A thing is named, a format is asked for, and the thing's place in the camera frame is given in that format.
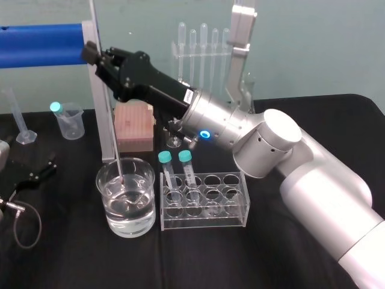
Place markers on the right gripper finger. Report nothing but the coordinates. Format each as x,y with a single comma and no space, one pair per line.
90,54
106,75

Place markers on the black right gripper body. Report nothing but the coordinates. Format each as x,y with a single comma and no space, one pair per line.
144,81

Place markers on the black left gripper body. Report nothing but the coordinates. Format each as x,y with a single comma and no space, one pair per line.
15,177

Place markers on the thin glass thermometer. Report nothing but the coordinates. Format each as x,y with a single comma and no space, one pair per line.
115,144

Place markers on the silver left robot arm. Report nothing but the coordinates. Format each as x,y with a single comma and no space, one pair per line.
3,153

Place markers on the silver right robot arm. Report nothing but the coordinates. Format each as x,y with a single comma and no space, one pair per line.
316,186

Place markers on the small clear plastic beaker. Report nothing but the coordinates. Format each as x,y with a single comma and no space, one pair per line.
72,126

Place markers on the glass beaker with water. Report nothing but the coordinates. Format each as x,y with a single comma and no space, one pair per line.
126,204

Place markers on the teal capped centrifuge tube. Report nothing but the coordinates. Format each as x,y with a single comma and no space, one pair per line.
169,177
189,177

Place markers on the clear acrylic test tube rack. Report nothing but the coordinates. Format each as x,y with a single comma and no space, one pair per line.
210,216

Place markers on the clear plastic graduated cylinder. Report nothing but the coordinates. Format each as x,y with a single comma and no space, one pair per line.
21,120

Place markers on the brown pipette tip box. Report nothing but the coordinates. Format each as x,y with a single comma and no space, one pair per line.
133,129

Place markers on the blue cylinder bar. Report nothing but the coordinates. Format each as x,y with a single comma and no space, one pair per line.
39,45

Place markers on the clear plastic transfer pipette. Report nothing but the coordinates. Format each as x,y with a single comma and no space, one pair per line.
192,48
203,39
181,39

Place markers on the small glass flask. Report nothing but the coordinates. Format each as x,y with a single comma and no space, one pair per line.
174,140

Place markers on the clear acrylic pipette stand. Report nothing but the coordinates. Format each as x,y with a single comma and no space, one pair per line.
207,54

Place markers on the black table cloth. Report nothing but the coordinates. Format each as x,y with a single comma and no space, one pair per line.
75,265

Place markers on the aluminium stand post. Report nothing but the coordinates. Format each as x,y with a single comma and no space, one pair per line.
100,120

